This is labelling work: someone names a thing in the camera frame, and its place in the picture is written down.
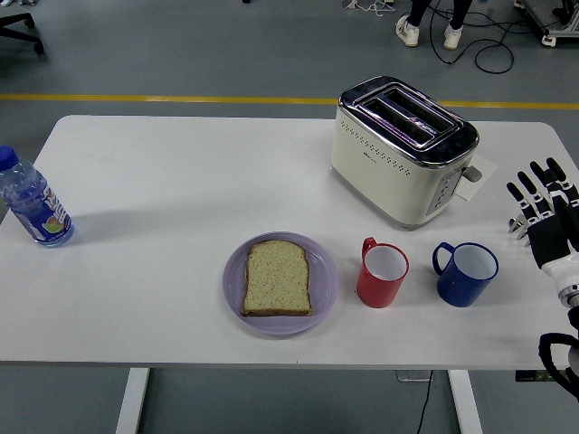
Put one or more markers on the silver metal toast rack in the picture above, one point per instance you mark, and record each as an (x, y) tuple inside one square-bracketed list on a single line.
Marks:
[(518, 226)]

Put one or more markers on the black office chair base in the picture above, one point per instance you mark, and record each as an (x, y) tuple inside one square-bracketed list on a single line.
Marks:
[(20, 22)]

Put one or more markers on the person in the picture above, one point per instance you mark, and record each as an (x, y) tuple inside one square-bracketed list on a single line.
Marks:
[(409, 31)]

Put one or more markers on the black table control panel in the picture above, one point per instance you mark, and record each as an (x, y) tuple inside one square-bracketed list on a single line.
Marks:
[(529, 375)]

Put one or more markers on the plastic bottle with blue cap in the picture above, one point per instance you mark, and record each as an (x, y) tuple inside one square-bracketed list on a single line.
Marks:
[(38, 208)]

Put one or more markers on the red enamel cup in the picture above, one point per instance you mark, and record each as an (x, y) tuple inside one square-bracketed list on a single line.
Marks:
[(377, 291)]

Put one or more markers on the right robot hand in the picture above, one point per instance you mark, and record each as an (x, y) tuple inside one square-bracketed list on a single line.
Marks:
[(554, 239)]

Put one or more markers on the blue enamel cup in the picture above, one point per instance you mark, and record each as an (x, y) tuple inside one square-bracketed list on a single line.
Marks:
[(459, 287)]

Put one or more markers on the slice of bread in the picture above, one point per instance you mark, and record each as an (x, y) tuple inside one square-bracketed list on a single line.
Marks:
[(277, 280)]

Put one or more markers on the cream and chrome toaster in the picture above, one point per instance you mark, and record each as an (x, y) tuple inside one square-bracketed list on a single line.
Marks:
[(384, 181)]

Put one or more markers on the grey box under table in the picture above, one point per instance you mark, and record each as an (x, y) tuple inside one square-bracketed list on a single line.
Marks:
[(409, 376)]

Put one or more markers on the white paper sheet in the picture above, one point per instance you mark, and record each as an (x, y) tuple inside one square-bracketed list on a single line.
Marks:
[(484, 169)]

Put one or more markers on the purple plate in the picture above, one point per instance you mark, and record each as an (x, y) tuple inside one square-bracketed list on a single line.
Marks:
[(323, 280)]

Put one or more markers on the metal equipment cart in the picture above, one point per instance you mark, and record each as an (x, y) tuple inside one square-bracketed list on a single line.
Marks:
[(558, 27)]

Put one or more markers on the white table leg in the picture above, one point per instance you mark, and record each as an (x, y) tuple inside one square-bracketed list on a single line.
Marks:
[(132, 402), (466, 402)]

